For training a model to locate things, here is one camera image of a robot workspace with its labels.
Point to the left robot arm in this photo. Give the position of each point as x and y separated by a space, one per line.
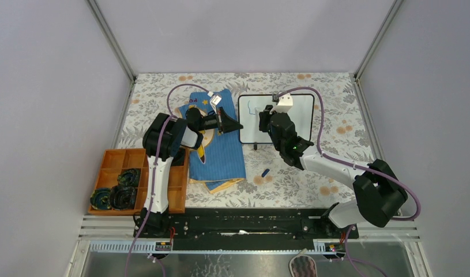
162 141

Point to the blue cartoon cloth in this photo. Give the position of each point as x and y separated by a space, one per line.
219 163

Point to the black mounting rail base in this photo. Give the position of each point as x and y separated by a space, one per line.
203 229

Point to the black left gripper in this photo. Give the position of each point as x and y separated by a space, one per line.
225 122

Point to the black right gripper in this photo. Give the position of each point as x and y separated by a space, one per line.
264 117

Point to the floral tablecloth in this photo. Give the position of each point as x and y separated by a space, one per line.
345 134

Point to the black framed whiteboard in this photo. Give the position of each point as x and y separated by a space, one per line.
301 114

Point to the black roll in tray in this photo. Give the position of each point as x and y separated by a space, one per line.
123 197
100 199
129 178

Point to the blue marker cap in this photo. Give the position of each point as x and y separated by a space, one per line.
265 172

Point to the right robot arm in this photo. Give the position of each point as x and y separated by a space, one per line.
378 197

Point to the striped object at bottom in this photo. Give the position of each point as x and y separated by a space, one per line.
302 265

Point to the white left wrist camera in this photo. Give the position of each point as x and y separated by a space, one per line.
215 99

